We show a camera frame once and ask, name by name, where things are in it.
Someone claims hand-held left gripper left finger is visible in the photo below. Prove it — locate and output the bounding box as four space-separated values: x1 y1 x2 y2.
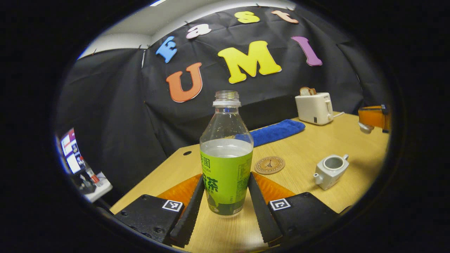
114 174 205 248

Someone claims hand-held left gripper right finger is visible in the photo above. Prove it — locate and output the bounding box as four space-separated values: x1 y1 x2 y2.
248 171 341 246

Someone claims round wooden coaster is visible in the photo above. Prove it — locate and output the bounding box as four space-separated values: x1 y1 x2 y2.
254 156 285 175

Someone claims green label water bottle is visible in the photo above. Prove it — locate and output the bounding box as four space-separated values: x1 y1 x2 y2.
199 90 254 218

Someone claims white ceramic teacup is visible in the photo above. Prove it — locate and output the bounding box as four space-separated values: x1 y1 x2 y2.
313 154 349 190

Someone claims white toaster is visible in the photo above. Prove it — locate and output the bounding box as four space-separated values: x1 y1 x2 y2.
295 92 334 126

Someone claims blue towel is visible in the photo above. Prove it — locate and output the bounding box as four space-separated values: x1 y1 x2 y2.
235 119 306 148

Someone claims white side desk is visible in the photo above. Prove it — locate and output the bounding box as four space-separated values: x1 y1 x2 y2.
79 171 114 203

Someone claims computer monitor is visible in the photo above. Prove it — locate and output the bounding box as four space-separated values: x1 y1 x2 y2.
60 128 85 174

